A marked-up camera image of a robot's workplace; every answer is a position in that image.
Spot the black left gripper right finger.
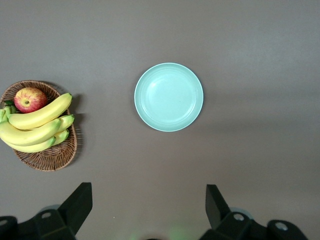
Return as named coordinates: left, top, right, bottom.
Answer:
left=199, top=184, right=310, bottom=240

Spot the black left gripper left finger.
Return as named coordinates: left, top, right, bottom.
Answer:
left=0, top=182, right=93, bottom=240

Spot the light green round plate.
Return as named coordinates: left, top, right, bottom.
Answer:
left=134, top=62, right=205, bottom=133

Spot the brown wicker basket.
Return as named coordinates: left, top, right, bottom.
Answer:
left=0, top=79, right=78, bottom=172

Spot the short green-tipped banana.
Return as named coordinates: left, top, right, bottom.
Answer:
left=53, top=128, right=70, bottom=146
left=57, top=114, right=76, bottom=132

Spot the yellow banana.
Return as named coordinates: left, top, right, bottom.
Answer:
left=0, top=117, right=63, bottom=147
left=7, top=136, right=57, bottom=154
left=8, top=92, right=73, bottom=131

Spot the red yellow apple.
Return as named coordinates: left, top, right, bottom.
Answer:
left=13, top=87, right=48, bottom=114

